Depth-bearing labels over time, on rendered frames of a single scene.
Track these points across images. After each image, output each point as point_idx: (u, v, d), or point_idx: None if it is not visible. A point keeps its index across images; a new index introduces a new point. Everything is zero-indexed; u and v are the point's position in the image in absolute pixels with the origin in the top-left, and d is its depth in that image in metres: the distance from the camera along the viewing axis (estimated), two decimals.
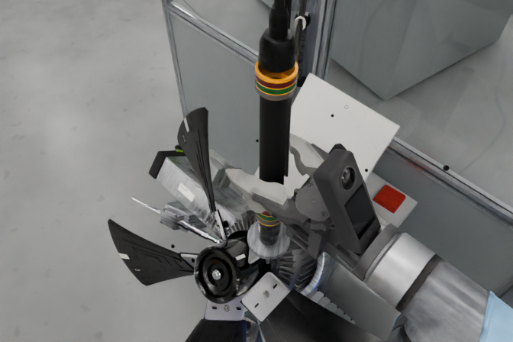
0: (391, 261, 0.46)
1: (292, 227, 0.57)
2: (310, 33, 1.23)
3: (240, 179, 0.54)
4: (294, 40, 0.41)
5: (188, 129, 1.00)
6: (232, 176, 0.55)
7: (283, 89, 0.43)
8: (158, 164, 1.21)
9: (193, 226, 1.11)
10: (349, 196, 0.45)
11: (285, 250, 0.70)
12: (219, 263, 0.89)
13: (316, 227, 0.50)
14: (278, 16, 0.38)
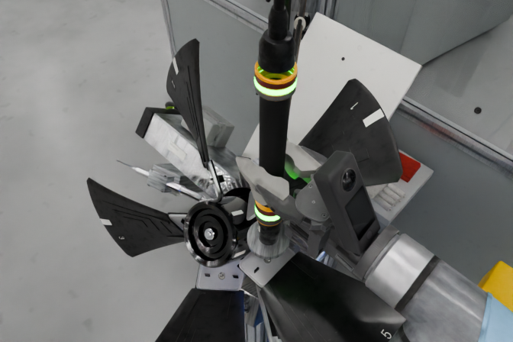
0: (390, 262, 0.46)
1: (291, 227, 0.57)
2: None
3: (246, 169, 0.55)
4: (293, 40, 0.41)
5: (177, 70, 0.86)
6: (240, 165, 0.56)
7: (282, 90, 0.43)
8: (146, 121, 1.08)
9: (185, 187, 0.98)
10: (349, 198, 0.46)
11: (285, 250, 0.70)
12: (213, 221, 0.76)
13: (316, 228, 0.50)
14: (277, 17, 0.38)
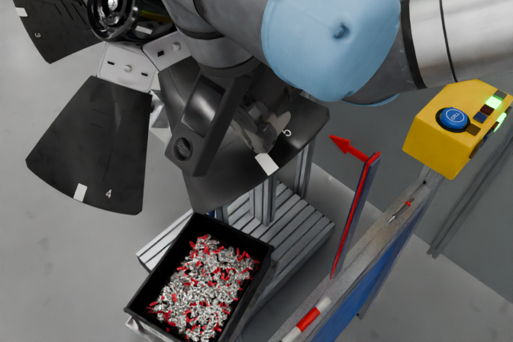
0: (211, 62, 0.37)
1: (291, 88, 0.49)
2: None
3: (261, 153, 0.55)
4: None
5: None
6: None
7: None
8: None
9: None
10: (195, 135, 0.42)
11: None
12: None
13: (256, 111, 0.44)
14: None
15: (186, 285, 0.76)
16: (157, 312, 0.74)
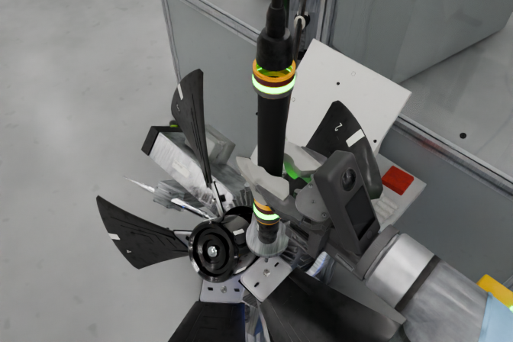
0: (391, 262, 0.46)
1: (292, 227, 0.57)
2: None
3: (247, 169, 0.55)
4: (291, 38, 0.41)
5: (350, 144, 0.72)
6: (240, 165, 0.56)
7: (281, 88, 0.43)
8: (151, 140, 1.13)
9: (188, 204, 1.04)
10: (350, 198, 0.46)
11: (284, 248, 0.70)
12: (223, 254, 0.81)
13: (316, 228, 0.50)
14: (275, 15, 0.38)
15: None
16: None
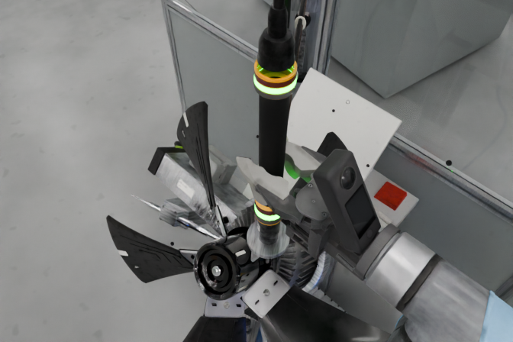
0: (391, 261, 0.46)
1: (292, 227, 0.57)
2: (311, 28, 1.22)
3: (246, 169, 0.55)
4: (292, 39, 0.41)
5: None
6: (240, 165, 0.56)
7: (282, 88, 0.43)
8: (157, 160, 1.20)
9: (193, 222, 1.10)
10: (349, 196, 0.45)
11: (285, 249, 0.70)
12: (226, 274, 0.87)
13: (316, 227, 0.50)
14: (276, 15, 0.38)
15: None
16: None
